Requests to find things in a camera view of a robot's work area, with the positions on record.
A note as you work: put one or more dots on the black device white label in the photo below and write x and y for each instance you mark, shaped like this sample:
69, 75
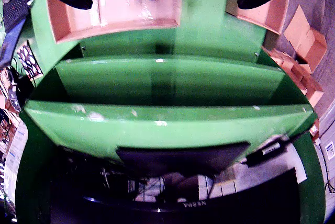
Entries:
267, 152

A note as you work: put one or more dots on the grey roll-up door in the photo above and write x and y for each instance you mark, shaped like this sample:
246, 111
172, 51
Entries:
327, 182

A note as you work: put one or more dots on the large plain cardboard box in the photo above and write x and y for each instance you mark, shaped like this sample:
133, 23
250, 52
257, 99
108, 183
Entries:
306, 85

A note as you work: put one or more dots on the green metal shelf unit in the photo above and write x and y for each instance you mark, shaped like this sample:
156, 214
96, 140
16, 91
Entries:
167, 82

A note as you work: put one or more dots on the large shallow cardboard tray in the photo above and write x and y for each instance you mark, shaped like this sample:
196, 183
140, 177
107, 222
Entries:
117, 12

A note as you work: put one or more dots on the black white patterned picture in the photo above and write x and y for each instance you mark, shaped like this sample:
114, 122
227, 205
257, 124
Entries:
28, 60

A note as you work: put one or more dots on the white door label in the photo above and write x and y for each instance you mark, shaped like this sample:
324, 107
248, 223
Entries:
330, 150

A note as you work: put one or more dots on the black flat monitor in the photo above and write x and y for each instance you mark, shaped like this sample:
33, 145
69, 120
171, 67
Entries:
183, 158

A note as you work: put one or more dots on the white printed paper sheets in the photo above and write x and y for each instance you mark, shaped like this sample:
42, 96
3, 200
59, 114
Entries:
18, 145

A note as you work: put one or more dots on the cardboard box with olive flap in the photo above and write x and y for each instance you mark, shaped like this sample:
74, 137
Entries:
264, 17

